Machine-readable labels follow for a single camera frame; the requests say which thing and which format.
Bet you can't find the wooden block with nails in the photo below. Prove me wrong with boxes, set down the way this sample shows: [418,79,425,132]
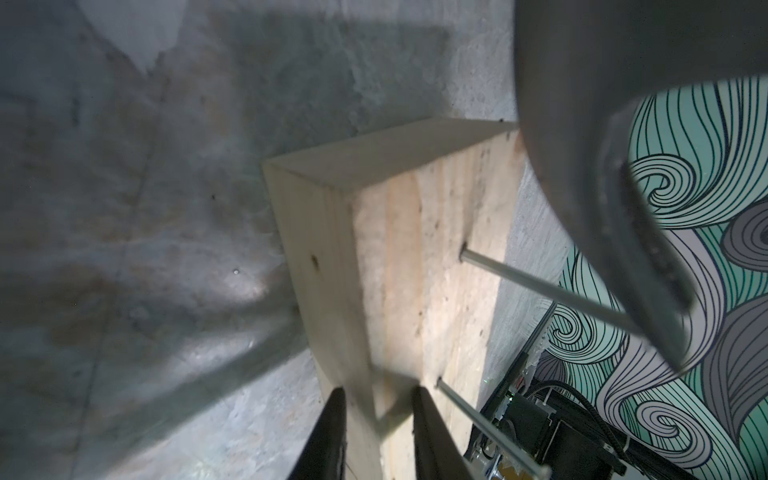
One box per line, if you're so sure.
[263,118,526,479]

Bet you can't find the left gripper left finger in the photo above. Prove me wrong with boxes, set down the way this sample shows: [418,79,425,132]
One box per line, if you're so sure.
[288,387,347,480]

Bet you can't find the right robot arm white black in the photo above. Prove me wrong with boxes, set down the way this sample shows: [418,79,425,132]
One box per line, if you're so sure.
[480,380,693,479]

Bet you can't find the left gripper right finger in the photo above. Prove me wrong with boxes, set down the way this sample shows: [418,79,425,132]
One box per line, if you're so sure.
[411,386,472,480]

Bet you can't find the nail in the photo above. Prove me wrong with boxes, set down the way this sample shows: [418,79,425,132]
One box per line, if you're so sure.
[436,377,552,480]
[459,246,643,336]

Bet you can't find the claw hammer orange black handle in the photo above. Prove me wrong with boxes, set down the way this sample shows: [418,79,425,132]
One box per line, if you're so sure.
[513,1,767,370]

